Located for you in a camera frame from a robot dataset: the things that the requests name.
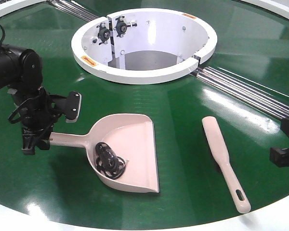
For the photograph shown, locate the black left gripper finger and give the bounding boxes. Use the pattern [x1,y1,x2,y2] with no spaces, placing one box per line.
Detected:
[22,134,35,155]
[36,128,51,150]

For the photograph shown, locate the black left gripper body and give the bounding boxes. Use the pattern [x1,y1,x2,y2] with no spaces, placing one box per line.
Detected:
[19,93,63,135]

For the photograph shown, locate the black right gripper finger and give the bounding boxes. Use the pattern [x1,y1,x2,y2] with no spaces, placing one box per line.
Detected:
[269,147,289,167]

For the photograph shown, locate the black cable bundle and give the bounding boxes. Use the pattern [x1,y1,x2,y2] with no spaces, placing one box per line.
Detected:
[94,141,130,180]

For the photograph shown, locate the pink plastic hand broom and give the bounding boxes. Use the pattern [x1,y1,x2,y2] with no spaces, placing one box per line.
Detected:
[202,116,251,214]

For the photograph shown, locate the pink plastic dustpan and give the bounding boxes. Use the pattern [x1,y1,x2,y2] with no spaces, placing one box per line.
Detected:
[50,114,159,193]

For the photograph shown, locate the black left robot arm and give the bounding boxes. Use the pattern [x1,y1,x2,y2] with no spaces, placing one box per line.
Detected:
[0,45,62,155]

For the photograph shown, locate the steel conveyor seam rollers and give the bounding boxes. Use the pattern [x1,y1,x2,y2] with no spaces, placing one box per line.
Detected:
[48,0,289,121]

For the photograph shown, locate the white outer conveyor rim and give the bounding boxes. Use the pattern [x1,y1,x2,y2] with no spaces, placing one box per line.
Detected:
[0,0,289,20]

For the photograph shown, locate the black bearing block left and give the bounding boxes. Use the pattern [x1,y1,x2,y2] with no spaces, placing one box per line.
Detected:
[98,23,111,45]

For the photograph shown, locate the black bearing block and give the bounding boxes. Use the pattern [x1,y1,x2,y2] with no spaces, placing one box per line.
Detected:
[98,23,111,45]
[114,16,137,38]

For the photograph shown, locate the black bearing block right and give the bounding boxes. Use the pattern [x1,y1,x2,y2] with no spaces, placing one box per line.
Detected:
[114,16,137,38]

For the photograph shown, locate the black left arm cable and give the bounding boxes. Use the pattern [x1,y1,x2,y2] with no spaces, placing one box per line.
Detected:
[0,20,53,125]

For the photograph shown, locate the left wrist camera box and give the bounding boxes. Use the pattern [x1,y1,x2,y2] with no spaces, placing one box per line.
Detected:
[64,91,82,123]

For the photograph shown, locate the white inner conveyor ring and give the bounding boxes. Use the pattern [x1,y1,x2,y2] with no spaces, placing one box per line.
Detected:
[71,8,218,85]

